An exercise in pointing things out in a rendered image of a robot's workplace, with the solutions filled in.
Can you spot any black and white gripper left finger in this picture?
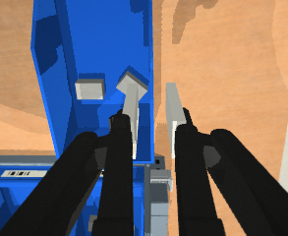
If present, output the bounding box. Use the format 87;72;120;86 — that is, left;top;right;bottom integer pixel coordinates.
0;84;139;236

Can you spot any blue open-front bin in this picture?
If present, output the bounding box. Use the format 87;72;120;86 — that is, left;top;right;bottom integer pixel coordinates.
30;0;154;163
0;166;52;230
69;166;144;236

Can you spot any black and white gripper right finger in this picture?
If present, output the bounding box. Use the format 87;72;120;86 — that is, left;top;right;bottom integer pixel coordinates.
165;83;288;236

